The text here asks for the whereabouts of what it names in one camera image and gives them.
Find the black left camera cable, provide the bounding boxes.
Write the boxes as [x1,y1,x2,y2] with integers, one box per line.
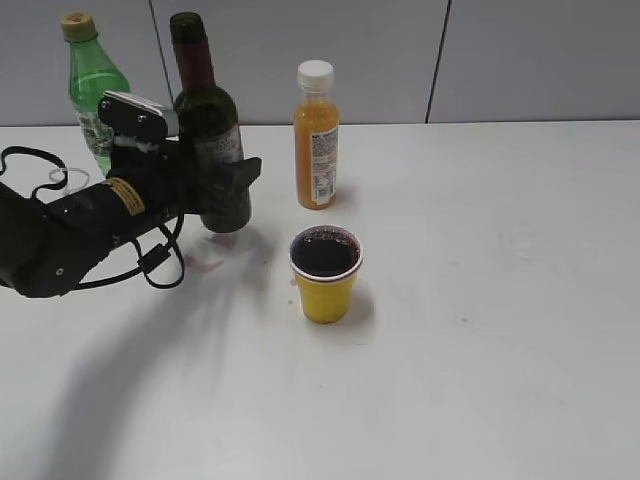
[0,145,187,291]

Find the dark red wine bottle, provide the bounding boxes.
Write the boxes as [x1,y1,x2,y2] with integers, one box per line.
[168,12,253,235]

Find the clear plastic cable loop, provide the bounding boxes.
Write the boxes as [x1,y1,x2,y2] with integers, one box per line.
[48,167,91,194]

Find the green plastic soda bottle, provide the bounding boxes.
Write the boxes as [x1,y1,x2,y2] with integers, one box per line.
[60,12,130,175]

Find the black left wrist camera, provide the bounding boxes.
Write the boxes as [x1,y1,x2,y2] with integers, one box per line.
[98,90,179,153]

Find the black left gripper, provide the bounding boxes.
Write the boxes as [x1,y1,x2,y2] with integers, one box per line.
[104,139,262,230]

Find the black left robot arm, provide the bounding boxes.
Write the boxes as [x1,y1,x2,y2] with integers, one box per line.
[1,140,262,298]

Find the orange juice bottle white cap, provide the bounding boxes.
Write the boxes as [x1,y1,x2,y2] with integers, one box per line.
[293,59,342,211]

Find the yellow paper cup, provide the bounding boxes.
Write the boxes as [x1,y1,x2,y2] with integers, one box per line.
[289,225,363,324]

